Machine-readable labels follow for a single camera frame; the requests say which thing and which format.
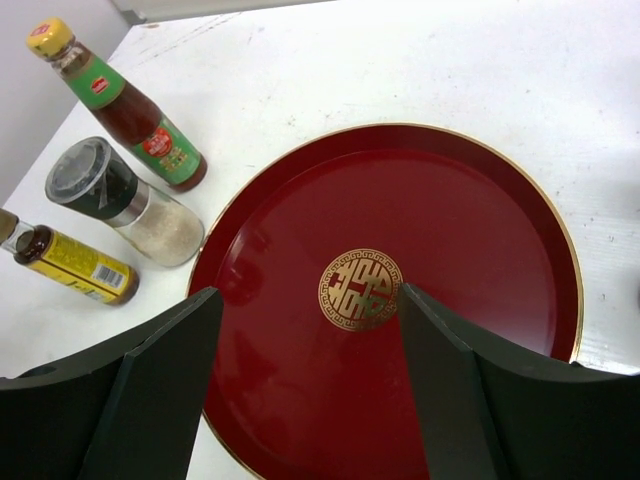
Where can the green label sauce bottle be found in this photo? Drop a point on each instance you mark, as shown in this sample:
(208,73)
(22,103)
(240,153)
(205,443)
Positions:
(128,115)

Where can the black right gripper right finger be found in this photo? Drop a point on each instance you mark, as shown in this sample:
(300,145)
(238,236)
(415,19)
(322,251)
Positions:
(489,408)

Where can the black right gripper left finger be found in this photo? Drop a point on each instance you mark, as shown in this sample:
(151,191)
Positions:
(125,408)

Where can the red round tray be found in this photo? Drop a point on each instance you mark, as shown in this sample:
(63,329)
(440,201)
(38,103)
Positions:
(310,379)

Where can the small yellow label bottle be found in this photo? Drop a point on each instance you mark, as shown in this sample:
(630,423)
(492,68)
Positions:
(68,261)

